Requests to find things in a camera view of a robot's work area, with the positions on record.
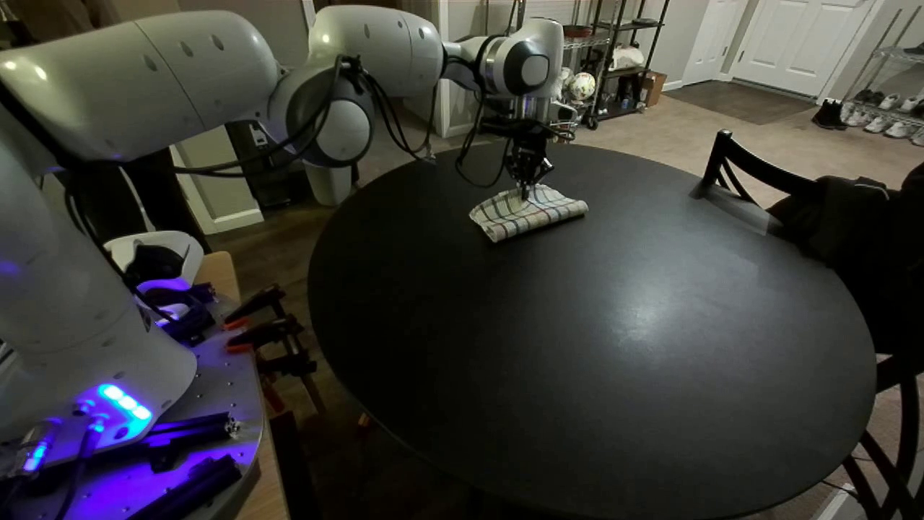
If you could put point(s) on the white narrow door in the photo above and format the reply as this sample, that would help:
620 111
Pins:
717 38

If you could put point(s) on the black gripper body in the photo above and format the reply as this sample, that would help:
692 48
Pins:
522 139

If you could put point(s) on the metal shoe rack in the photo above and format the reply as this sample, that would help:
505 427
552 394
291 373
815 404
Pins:
890 105

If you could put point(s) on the white ball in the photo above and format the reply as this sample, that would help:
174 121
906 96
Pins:
584 87

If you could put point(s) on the black wooden chair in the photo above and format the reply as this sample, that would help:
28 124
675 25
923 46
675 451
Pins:
910 414
717 160

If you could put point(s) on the black metal shelf rack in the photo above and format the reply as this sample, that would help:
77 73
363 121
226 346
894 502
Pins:
630 60

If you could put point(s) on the small cardboard box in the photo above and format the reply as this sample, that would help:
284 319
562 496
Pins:
653 87

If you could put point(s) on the small white waste basket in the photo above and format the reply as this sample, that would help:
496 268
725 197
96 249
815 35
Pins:
331 189

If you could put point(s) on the wooden robot stand top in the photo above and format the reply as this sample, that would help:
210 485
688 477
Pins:
224 277

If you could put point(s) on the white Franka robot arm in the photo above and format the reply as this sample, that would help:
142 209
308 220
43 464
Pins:
147 77

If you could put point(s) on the white panelled door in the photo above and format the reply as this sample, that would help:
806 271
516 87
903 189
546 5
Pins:
803 38

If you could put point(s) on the round black table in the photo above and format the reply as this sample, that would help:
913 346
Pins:
596 386

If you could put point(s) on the grey perforated mounting plate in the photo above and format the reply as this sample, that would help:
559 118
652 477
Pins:
219 386

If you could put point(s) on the black boots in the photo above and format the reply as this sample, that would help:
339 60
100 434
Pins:
827 118

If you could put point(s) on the brown door mat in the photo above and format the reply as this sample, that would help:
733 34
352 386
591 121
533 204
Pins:
740 103

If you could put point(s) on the black metal bracket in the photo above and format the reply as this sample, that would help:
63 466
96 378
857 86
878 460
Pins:
193 486
193 433

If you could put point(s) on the plaid checkered dish cloth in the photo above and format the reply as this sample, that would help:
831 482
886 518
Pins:
525 216

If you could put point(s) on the black orange bar clamp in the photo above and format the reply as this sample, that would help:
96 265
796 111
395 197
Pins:
287 365
256 304
263 334

